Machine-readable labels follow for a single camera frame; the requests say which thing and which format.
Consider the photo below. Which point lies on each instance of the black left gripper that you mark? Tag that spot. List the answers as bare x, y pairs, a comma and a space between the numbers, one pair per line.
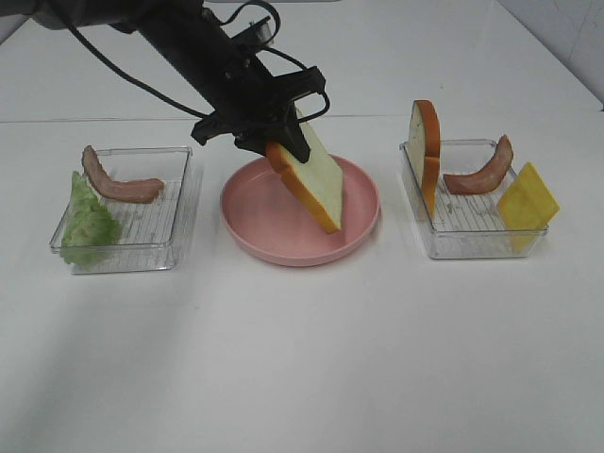
255, 106

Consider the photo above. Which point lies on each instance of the bread slice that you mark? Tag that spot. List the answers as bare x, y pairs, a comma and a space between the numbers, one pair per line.
424, 149
317, 184

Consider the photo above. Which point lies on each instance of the bacon strip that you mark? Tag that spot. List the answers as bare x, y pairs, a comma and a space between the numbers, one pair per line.
486, 179
138, 191

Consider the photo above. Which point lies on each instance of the green lettuce leaf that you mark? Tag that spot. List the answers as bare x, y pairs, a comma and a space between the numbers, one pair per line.
88, 223

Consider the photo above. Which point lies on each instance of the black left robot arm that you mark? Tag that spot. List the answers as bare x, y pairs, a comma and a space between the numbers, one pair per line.
187, 34

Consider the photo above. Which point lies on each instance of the pink round plate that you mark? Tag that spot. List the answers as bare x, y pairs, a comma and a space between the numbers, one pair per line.
270, 224

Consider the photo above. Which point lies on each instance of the left clear plastic container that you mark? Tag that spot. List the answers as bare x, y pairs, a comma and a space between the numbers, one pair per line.
152, 237

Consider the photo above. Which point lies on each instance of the clear plastic container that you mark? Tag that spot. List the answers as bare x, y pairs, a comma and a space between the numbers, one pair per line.
466, 227
152, 237

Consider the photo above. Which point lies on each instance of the right clear plastic container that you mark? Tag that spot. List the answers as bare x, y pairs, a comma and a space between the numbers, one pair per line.
466, 227

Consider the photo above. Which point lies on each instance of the yellow cheese slice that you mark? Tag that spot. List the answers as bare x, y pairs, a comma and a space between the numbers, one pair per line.
526, 206

